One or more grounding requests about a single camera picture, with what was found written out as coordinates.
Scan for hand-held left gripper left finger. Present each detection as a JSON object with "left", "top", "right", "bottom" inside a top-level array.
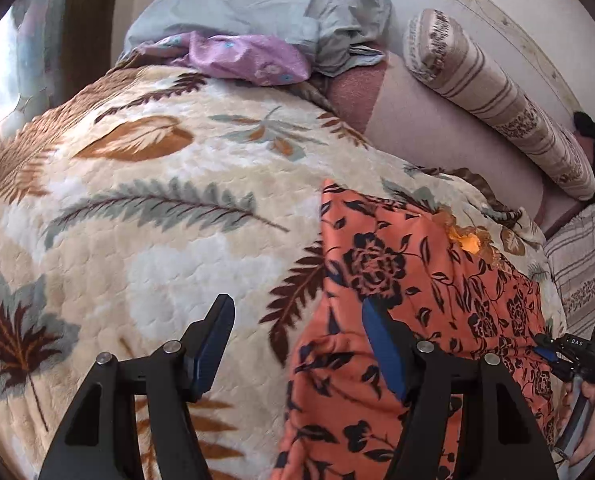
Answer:
[{"left": 38, "top": 294, "right": 236, "bottom": 480}]

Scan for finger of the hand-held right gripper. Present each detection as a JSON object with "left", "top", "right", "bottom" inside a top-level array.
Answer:
[{"left": 534, "top": 332, "right": 574, "bottom": 382}]

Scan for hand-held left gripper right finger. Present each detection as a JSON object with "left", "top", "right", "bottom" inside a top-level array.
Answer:
[{"left": 361, "top": 297, "right": 561, "bottom": 480}]

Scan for orange black floral garment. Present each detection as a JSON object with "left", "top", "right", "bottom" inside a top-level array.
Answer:
[{"left": 270, "top": 178, "right": 571, "bottom": 480}]

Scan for wide striped floral pillow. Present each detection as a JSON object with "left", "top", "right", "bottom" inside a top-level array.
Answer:
[{"left": 542, "top": 205, "right": 595, "bottom": 331}]

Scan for cream leaf-print blanket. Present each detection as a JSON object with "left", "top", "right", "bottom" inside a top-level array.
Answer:
[{"left": 0, "top": 62, "right": 565, "bottom": 480}]

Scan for pink bolster cushion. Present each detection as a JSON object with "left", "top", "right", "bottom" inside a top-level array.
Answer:
[{"left": 325, "top": 52, "right": 593, "bottom": 236}]

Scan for long striped floral pillow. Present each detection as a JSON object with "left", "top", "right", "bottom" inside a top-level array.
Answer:
[{"left": 402, "top": 8, "right": 595, "bottom": 202}]

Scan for purple floral cloth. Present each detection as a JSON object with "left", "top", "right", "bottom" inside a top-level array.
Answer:
[{"left": 132, "top": 31, "right": 312, "bottom": 86}]

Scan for grey garment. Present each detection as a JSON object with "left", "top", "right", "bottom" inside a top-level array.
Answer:
[{"left": 305, "top": 0, "right": 393, "bottom": 78}]

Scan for stained glass window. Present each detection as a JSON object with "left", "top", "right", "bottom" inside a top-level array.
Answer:
[{"left": 0, "top": 5, "right": 73, "bottom": 153}]

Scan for light blue pillow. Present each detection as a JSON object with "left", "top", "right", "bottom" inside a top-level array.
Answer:
[{"left": 122, "top": 0, "right": 393, "bottom": 61}]

